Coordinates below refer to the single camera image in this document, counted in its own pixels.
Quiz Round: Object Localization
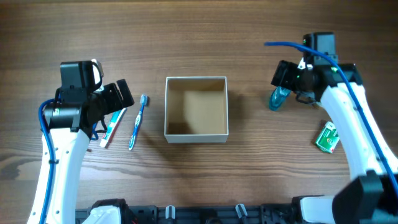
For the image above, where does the blue mouthwash bottle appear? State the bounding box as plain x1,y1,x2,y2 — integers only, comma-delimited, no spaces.
269,86,291,111

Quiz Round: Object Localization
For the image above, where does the green soap box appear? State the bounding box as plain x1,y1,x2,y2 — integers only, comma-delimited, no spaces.
315,121,340,154

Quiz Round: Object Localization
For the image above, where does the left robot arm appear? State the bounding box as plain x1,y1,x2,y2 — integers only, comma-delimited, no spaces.
28,59,134,223

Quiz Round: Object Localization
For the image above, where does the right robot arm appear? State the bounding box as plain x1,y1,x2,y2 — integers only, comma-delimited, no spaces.
269,32,397,223

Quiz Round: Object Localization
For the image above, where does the teal red toothpaste tube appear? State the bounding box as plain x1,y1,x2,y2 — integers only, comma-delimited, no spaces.
99,108,127,148

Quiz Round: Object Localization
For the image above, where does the blue white toothbrush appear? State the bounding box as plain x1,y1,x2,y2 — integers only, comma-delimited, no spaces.
129,94,149,151

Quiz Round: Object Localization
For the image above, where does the white cardboard open box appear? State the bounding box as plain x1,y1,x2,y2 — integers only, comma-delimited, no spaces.
164,77,229,144

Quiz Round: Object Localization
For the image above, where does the right blue cable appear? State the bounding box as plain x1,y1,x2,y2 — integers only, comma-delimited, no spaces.
264,41,398,200

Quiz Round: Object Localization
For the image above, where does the blue cable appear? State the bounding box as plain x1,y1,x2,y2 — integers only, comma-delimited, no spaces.
264,41,398,200
37,98,100,224

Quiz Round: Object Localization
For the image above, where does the left blue cable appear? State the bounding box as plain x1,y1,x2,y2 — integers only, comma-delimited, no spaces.
37,98,100,224

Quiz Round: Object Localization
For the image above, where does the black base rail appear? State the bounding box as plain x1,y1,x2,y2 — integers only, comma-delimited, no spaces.
74,203,296,224

